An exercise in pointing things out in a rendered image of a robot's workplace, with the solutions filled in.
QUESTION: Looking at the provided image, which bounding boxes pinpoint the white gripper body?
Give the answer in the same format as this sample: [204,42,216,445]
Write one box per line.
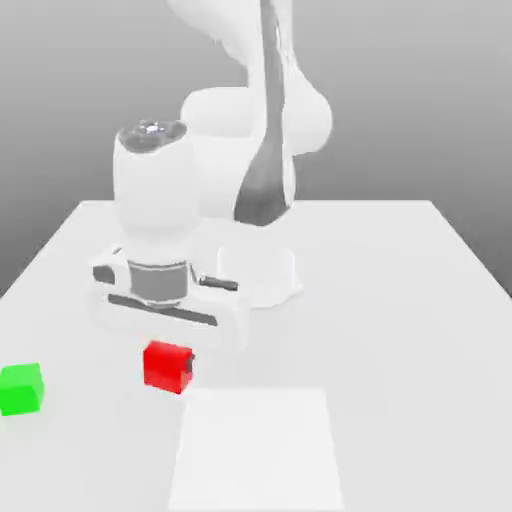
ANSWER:
[86,286,252,350]

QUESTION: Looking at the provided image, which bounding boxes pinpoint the small red cube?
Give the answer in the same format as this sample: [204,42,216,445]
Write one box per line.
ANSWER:
[142,340,196,397]

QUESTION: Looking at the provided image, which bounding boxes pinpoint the small green cube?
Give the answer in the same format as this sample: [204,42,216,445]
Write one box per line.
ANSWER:
[0,362,45,417]

